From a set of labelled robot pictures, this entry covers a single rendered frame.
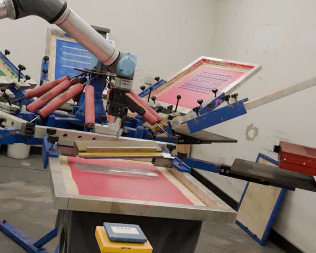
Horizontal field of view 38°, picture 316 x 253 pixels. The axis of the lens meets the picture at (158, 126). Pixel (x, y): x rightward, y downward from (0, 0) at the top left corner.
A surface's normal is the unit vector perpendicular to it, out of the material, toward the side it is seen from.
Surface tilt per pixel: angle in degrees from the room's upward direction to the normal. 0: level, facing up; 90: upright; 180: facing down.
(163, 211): 90
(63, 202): 90
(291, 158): 90
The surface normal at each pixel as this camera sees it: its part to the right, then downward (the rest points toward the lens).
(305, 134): -0.95, -0.14
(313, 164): -0.23, 0.08
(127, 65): 0.56, 0.21
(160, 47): 0.27, 0.18
